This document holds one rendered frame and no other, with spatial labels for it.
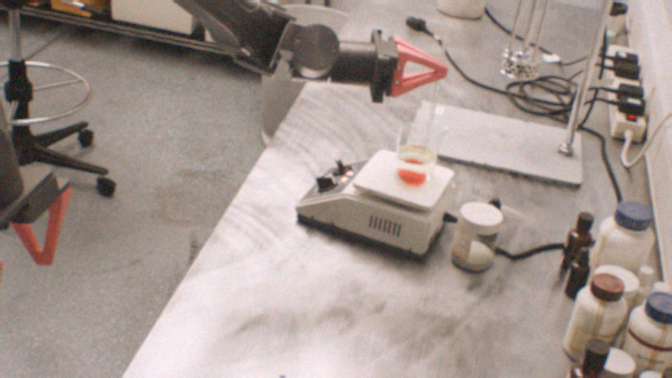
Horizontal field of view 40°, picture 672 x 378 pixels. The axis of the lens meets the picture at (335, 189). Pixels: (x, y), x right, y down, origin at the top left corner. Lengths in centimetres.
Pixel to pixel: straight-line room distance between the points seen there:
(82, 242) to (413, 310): 153
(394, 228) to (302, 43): 32
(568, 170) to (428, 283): 44
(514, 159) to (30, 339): 124
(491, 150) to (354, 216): 39
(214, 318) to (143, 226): 152
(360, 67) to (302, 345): 36
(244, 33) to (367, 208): 32
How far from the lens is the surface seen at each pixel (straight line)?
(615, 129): 179
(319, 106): 170
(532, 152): 165
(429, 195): 130
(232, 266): 126
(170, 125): 320
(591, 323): 118
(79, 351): 227
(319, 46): 113
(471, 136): 166
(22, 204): 79
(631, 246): 129
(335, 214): 133
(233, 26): 112
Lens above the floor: 149
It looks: 31 degrees down
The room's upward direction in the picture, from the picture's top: 8 degrees clockwise
